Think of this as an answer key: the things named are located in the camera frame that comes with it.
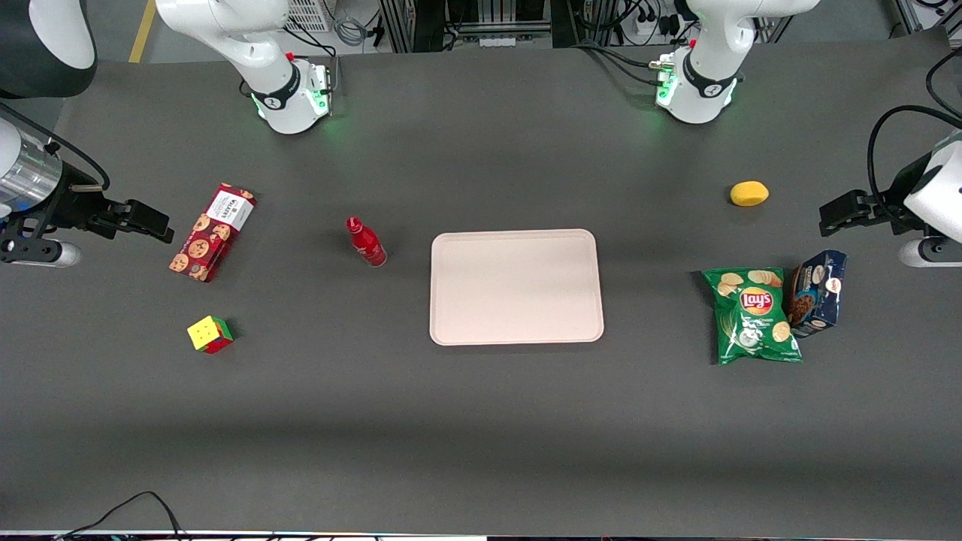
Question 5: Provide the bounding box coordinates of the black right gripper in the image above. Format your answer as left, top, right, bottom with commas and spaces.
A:
30, 164, 176, 245

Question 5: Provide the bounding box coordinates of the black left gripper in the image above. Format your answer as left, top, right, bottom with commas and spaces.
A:
819, 154, 937, 239

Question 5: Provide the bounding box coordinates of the red coke bottle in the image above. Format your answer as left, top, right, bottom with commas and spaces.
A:
345, 216, 389, 269

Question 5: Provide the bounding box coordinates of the beige plastic tray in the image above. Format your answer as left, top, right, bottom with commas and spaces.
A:
429, 228, 605, 346

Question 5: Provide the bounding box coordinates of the red cookie box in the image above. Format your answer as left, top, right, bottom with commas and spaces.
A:
168, 183, 258, 284

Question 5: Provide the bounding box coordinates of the blue cookie box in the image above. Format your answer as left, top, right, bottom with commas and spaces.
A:
787, 249, 849, 339

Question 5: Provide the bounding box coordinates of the yellow lemon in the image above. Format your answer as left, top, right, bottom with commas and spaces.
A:
729, 180, 770, 207

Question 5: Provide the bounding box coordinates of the colourful puzzle cube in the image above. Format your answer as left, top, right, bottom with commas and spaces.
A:
186, 315, 235, 355

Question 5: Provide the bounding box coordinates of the green Lay's chips bag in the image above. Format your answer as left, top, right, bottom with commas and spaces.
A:
700, 267, 804, 367

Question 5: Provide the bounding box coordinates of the white perforated box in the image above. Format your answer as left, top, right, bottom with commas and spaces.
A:
284, 0, 332, 33

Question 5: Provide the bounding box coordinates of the white power strip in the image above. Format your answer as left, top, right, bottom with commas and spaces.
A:
635, 14, 681, 40

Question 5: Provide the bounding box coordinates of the dark grey table mat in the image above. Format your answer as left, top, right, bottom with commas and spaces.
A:
0, 30, 962, 536

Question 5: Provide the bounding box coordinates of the black left arm looped cable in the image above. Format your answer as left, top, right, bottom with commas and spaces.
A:
867, 104, 962, 215

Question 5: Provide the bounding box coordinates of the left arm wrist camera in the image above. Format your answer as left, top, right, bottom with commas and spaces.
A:
898, 235, 962, 269

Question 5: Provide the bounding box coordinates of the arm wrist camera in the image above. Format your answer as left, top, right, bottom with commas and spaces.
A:
0, 218, 82, 269
898, 235, 962, 269

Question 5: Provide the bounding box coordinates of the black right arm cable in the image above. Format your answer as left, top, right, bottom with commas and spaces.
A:
0, 104, 111, 192

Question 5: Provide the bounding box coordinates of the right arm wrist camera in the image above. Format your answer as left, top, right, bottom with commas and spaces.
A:
0, 218, 82, 269

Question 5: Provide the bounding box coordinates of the black curved cable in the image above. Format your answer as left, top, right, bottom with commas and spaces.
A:
927, 47, 962, 121

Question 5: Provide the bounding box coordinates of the silver aluminium frame post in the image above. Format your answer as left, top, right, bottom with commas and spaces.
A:
893, 0, 962, 35

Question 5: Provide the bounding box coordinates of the thin black table-edge cable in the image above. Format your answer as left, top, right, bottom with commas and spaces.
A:
53, 491, 189, 541

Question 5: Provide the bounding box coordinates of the grey coiled cable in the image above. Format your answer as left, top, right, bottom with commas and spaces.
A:
333, 14, 371, 47

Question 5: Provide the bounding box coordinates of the black base cable bundle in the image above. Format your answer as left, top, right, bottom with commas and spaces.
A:
575, 41, 670, 87

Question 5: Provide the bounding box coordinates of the black aluminium frame rack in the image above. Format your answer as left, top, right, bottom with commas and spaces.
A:
380, 0, 594, 53

